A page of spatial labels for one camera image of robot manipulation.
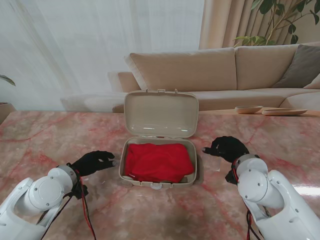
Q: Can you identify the light wooden coffee table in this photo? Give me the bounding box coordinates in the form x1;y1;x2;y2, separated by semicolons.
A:
201;109;320;118

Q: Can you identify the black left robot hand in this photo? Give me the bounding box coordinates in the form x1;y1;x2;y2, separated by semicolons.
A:
70;150;119;177

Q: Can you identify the beige pleated curtain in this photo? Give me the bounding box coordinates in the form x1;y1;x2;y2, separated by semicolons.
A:
198;0;320;50

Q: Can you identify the red-black arm cable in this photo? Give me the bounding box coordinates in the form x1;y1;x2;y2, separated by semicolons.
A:
230;161;264;240
37;170;98;240

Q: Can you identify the beige sofa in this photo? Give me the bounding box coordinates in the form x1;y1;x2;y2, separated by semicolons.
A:
59;41;320;114

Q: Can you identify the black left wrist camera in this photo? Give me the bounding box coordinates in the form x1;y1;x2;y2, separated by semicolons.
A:
71;184;90;201

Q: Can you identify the tall green leafy plant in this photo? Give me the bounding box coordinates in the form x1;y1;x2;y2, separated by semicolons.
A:
233;0;320;47

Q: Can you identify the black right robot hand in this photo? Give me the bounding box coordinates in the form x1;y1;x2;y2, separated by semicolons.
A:
201;135;251;164

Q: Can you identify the grey-brown cushion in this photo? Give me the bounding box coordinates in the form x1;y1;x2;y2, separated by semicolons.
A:
271;44;320;89

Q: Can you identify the red shirt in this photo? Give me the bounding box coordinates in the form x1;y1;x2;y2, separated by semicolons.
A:
124;143;195;183

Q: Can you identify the red-black right arm cable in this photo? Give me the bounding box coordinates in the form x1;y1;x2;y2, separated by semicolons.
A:
230;161;264;240

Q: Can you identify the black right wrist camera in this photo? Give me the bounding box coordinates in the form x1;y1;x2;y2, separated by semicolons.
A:
224;170;239;186

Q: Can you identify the round wooden bowl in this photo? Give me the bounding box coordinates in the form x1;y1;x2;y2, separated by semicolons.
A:
234;105;264;115

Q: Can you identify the red-black left arm cable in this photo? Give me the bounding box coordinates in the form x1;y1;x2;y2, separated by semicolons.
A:
37;170;98;240

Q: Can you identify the white sheer curtain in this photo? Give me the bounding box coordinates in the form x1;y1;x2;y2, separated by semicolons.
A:
0;0;206;112

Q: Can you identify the beige hard-shell suitcase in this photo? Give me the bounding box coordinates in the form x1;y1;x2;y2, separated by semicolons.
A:
117;88;204;191

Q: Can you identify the potted plant with beige pot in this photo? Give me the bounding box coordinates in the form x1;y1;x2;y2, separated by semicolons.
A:
0;73;17;126

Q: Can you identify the cream cushion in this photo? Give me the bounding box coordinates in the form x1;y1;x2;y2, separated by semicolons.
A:
302;74;320;90

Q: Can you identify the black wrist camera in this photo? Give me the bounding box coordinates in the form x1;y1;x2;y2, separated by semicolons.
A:
71;184;90;201
224;170;239;186

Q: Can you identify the oval wooden tray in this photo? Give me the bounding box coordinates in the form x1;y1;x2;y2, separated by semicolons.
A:
261;108;309;117

